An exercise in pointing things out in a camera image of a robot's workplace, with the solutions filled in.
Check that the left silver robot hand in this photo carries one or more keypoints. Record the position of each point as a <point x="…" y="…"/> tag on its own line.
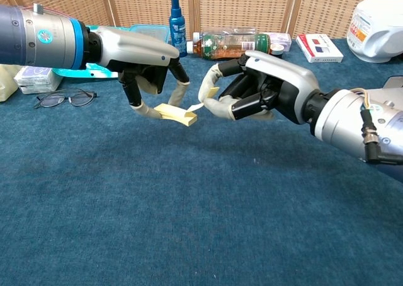
<point x="132" y="46"/>

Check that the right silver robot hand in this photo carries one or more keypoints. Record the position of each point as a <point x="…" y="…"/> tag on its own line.
<point x="283" y="75"/>

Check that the yellow sticky note sheets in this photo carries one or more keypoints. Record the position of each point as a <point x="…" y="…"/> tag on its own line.
<point x="213" y="91"/>

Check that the pale yellow rectangular block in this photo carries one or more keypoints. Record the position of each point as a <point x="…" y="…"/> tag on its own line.
<point x="176" y="116"/>

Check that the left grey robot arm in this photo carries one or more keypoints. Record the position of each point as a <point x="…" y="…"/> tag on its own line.
<point x="37" y="37"/>

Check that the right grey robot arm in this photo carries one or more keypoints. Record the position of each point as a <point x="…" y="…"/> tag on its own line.
<point x="343" y="119"/>

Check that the small black jar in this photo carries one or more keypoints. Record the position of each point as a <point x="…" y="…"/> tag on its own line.
<point x="277" y="49"/>

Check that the clear container blue rim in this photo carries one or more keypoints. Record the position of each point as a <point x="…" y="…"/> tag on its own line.
<point x="154" y="31"/>

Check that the small purple box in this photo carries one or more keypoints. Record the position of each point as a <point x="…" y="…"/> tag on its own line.
<point x="281" y="40"/>

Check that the white red card box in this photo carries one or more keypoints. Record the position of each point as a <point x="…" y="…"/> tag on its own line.
<point x="318" y="48"/>

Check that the teal snack bag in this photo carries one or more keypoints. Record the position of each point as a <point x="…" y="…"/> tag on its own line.
<point x="94" y="72"/>

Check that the blue spray bottle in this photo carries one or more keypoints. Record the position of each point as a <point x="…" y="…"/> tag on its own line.
<point x="178" y="27"/>

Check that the green label tea bottle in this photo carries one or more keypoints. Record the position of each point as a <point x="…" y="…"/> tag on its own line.
<point x="226" y="45"/>

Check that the wooden wicker folding screen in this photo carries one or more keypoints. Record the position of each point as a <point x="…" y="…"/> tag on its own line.
<point x="245" y="5"/>

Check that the pastel tissue multipack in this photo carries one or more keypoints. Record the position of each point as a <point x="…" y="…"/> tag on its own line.
<point x="34" y="78"/>

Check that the large white plastic tub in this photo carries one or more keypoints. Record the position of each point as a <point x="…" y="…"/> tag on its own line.
<point x="378" y="31"/>

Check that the long cream plastic pack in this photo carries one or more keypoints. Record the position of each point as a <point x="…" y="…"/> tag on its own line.
<point x="6" y="84"/>

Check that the blue carpet table cover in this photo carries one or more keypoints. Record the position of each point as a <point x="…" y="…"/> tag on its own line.
<point x="189" y="204"/>

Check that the black thin frame eyeglasses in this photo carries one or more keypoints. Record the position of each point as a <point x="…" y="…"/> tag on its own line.
<point x="52" y="100"/>

